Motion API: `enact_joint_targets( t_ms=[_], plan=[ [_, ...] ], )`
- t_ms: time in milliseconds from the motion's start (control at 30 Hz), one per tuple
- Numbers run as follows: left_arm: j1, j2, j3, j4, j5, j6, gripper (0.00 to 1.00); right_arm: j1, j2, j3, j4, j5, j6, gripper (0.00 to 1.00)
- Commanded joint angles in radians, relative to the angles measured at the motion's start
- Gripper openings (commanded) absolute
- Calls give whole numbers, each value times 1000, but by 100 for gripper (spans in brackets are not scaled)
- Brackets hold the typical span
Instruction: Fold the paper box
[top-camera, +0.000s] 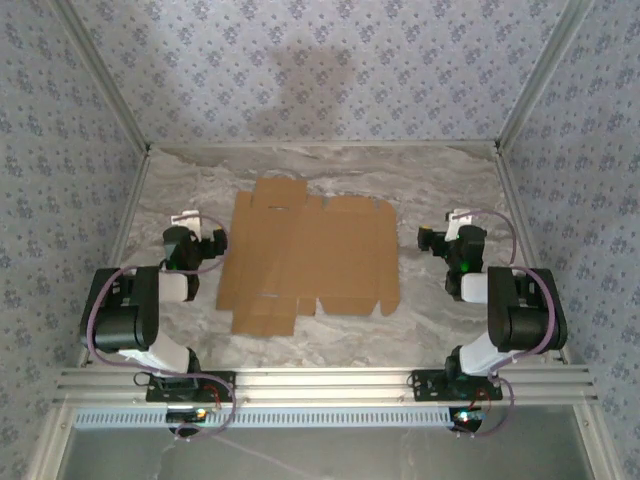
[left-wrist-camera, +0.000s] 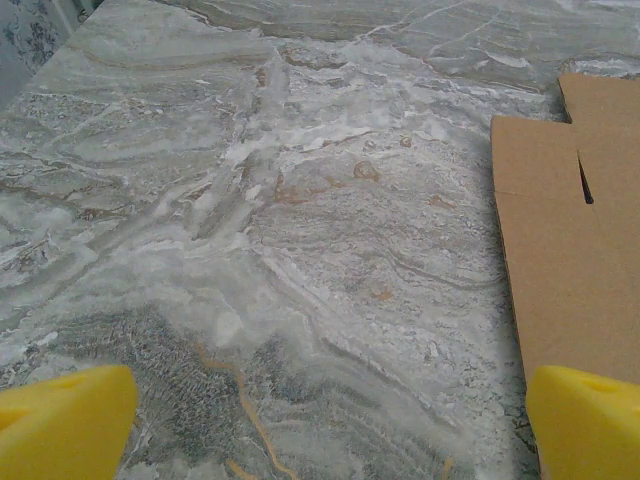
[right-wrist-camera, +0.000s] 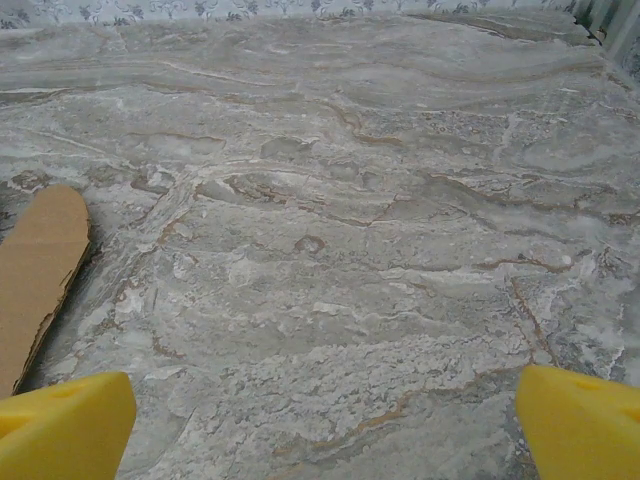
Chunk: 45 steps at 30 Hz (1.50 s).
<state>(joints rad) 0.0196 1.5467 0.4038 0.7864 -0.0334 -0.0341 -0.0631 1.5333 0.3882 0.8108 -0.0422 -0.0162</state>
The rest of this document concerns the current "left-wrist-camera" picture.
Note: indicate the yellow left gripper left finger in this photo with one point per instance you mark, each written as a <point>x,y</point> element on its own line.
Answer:
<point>60,425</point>

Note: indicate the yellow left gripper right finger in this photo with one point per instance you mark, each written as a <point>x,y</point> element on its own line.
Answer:
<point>590,430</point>

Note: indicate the brown cardboard box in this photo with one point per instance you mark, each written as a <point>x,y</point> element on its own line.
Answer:
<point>565,260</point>

